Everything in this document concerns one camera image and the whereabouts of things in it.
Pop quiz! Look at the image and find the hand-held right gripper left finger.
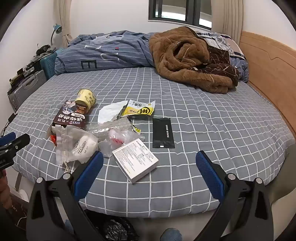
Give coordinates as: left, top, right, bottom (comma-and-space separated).
26, 151, 104, 241

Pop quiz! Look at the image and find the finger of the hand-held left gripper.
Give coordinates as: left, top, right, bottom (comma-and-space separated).
0, 133, 31, 158
0, 133, 16, 146

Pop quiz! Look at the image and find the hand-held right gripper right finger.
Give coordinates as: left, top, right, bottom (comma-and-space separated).
195, 151, 274, 241

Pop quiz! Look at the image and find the white face mask bag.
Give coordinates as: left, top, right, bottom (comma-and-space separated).
54, 126, 99, 173

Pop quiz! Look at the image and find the clear plastic bag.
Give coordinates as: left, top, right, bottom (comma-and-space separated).
98, 128, 145, 158

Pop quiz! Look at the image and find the white cardboard box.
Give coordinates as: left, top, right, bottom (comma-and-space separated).
112, 138, 159, 183

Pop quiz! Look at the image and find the clear bubble wrap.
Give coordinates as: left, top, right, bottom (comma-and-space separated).
85, 116, 132, 139

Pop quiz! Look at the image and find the dark brown snack box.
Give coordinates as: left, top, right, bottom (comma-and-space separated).
46, 100, 89, 139

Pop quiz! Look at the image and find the white tissue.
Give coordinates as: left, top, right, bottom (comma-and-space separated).
97, 100, 128, 123

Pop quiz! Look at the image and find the torn yellow wrapper piece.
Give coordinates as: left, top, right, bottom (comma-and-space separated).
129, 123, 142, 134

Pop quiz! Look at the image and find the black sachet packet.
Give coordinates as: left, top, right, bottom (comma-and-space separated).
152, 117, 174, 149

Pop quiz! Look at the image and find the black mesh trash bin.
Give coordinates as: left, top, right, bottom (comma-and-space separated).
84, 209, 141, 241

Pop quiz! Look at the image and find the yellow paper cup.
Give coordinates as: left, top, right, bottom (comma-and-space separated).
74, 89, 96, 109

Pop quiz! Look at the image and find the yellow snack wrapper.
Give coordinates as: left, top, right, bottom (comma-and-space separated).
121, 99, 156, 120

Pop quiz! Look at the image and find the person's left hand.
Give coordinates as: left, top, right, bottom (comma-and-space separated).
0, 171, 12, 209

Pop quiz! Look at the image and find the grey checked bed sheet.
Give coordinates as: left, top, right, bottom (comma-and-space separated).
14, 67, 293, 219

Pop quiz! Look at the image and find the grey suitcase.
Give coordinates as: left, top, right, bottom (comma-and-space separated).
8, 70, 48, 113

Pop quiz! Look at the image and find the brown patterned cushion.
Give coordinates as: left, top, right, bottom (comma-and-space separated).
10, 200, 29, 232

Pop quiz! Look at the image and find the blue slipper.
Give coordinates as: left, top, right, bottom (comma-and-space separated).
162, 228, 183, 241

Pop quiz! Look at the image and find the stack of dark items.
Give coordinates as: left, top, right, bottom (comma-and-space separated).
9, 59, 41, 84

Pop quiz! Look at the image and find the teal suitcase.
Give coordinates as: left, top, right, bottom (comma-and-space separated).
39, 52, 58, 79

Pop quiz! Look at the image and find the blue desk lamp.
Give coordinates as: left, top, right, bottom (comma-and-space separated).
50, 24, 63, 47

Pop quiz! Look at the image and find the brown fleece blanket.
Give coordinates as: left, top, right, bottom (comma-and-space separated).
149, 26, 240, 94

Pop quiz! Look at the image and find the blue striped duvet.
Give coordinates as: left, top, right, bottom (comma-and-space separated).
55, 31, 249, 82

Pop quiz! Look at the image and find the beige curtain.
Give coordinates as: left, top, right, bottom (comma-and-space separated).
58, 0, 73, 47
222, 0, 244, 44

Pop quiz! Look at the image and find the patterned pillow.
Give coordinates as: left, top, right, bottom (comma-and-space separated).
196, 30, 245, 57

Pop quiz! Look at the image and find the dark framed window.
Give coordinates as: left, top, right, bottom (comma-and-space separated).
148, 0, 212, 29

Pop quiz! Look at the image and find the black strap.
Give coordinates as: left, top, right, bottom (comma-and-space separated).
1, 113, 18, 137

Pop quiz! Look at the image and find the wooden bed frame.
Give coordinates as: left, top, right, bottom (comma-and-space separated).
239, 31, 296, 149

